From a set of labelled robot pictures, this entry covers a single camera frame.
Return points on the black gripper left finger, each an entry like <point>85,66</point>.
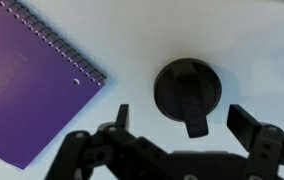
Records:
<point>115,156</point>

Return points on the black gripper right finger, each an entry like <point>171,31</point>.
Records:
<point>268,150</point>

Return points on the purple spiral notebook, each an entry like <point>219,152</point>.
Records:
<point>32,100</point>

